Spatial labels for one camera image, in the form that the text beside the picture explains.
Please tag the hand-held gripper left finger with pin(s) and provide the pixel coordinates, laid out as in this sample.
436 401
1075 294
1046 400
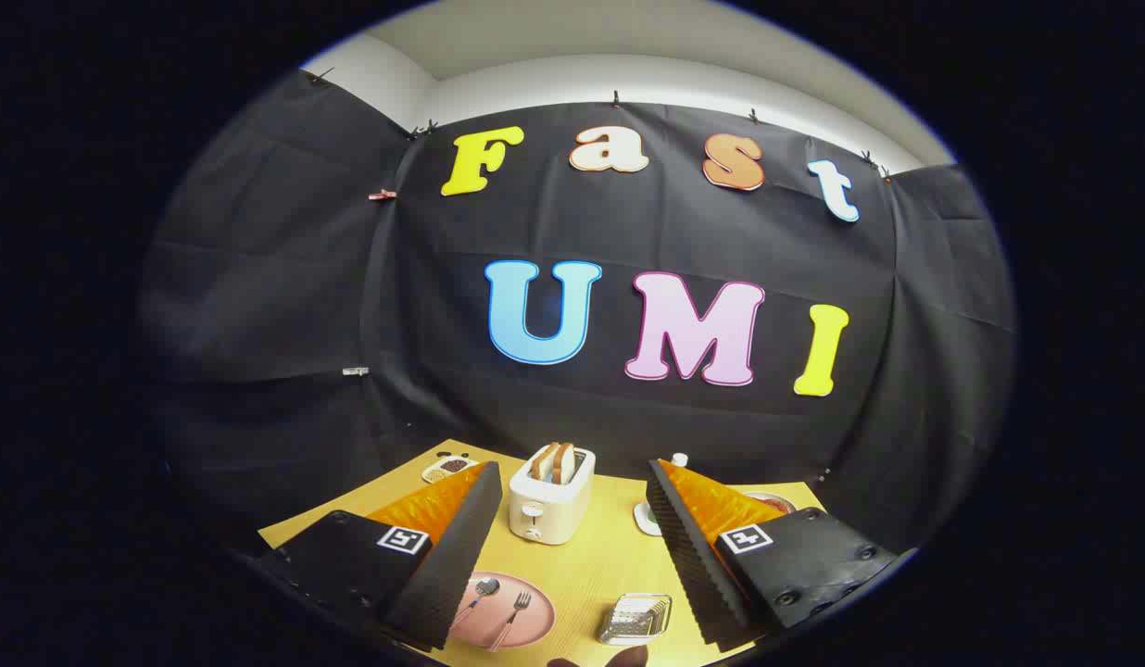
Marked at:
457 556

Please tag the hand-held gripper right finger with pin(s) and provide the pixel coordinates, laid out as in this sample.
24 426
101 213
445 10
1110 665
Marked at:
688 556

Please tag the white square coaster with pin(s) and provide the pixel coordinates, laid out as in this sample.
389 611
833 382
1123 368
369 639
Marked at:
647 519

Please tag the white divided condiment dish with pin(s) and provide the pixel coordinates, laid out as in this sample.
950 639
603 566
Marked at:
447 467

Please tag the white toaster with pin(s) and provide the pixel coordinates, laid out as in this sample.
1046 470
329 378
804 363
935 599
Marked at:
549 509

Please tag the white food plate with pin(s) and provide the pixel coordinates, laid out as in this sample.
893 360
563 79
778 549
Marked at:
778 500

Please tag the pink plate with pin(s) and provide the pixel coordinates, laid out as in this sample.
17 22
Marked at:
540 622

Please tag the red cloth clip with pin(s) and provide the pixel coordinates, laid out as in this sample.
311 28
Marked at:
383 195

